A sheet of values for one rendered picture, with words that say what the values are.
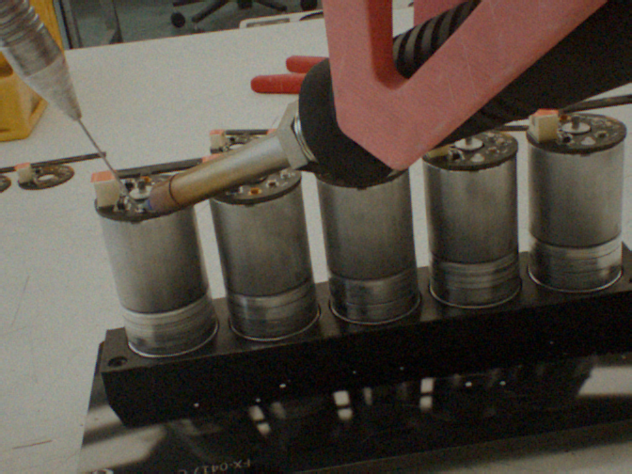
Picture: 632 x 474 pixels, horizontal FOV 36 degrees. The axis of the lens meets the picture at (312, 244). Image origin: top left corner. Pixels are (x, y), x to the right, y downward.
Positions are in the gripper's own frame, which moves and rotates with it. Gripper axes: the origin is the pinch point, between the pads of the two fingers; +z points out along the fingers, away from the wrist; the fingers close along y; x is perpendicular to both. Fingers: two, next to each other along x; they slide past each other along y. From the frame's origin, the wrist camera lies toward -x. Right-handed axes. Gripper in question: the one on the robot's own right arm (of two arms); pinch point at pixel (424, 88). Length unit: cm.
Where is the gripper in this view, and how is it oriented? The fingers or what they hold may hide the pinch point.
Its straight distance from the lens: 17.0
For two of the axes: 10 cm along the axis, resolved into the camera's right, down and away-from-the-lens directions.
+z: -2.6, 6.9, 6.8
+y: -6.2, 4.2, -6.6
